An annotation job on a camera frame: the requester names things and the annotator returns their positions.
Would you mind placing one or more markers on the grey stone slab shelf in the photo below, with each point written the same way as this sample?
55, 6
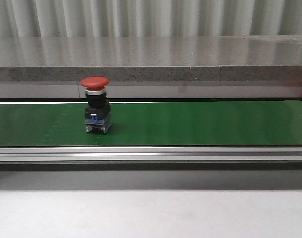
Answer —
152, 67

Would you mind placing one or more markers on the aluminium conveyor side rail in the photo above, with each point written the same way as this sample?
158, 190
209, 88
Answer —
77, 158

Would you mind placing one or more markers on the green conveyor belt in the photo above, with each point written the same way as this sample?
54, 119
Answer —
223, 123

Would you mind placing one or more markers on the red mushroom push button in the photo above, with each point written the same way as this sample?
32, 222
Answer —
98, 112

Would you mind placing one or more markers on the white corrugated back panel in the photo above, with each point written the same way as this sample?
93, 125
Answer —
161, 18

